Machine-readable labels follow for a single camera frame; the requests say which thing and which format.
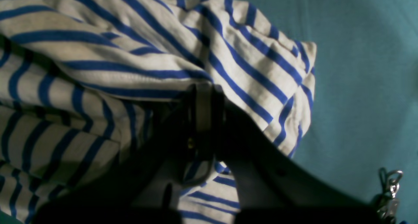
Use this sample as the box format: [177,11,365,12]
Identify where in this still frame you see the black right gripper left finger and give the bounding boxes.
[33,84,215,224]

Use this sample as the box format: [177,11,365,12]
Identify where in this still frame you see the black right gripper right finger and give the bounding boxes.
[216,87,382,224]

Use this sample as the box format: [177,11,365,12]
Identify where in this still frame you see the blue white striped T-shirt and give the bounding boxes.
[0,0,317,224]

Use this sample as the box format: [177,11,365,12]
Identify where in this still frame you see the teal table cloth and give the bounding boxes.
[245,0,418,224]

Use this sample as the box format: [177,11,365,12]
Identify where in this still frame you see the silver carabiner keychain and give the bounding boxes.
[373,168,404,224]

